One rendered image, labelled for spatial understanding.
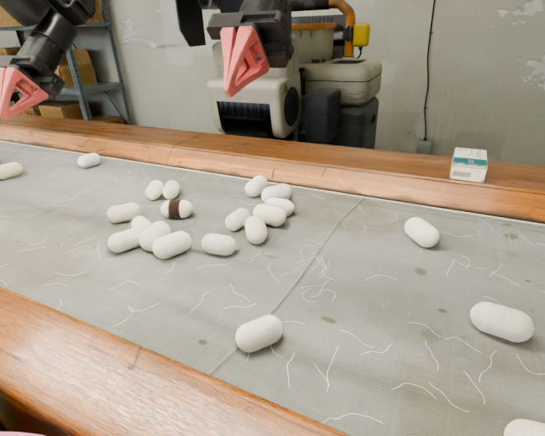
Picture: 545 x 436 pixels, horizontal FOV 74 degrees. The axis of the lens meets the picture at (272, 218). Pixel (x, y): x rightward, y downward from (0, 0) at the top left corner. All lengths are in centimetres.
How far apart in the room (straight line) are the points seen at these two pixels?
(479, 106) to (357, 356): 217
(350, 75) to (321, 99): 17
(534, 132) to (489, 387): 220
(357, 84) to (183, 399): 109
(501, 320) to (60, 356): 27
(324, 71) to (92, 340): 109
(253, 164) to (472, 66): 192
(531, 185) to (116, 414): 43
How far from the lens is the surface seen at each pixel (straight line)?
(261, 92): 99
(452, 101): 235
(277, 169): 50
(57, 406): 23
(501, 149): 242
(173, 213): 41
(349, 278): 31
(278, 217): 37
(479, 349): 28
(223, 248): 33
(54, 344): 26
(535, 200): 46
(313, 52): 129
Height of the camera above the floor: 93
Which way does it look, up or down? 28 degrees down
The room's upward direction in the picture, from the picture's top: 2 degrees counter-clockwise
